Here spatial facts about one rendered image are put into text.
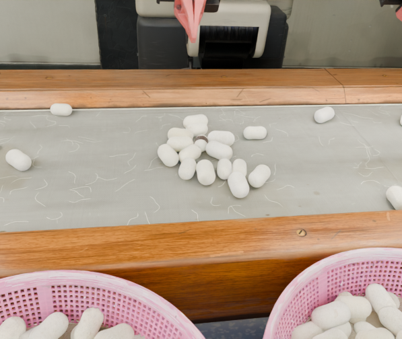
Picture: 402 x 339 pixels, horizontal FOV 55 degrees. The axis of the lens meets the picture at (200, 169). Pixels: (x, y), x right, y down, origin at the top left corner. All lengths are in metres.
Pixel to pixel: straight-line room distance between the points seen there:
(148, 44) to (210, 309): 1.15
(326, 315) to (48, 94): 0.52
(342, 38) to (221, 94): 2.26
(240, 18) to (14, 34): 1.88
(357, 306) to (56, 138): 0.43
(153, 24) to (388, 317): 1.21
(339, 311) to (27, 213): 0.32
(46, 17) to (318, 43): 1.74
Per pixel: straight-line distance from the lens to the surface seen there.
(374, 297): 0.40
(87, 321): 0.35
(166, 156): 0.49
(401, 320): 0.39
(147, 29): 1.42
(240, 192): 0.44
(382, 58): 3.07
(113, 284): 0.33
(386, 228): 0.43
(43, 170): 0.52
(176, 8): 0.65
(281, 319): 0.33
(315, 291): 0.37
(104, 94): 0.66
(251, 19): 1.14
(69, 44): 2.70
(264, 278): 0.38
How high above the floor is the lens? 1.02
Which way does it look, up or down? 35 degrees down
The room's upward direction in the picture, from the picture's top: 3 degrees clockwise
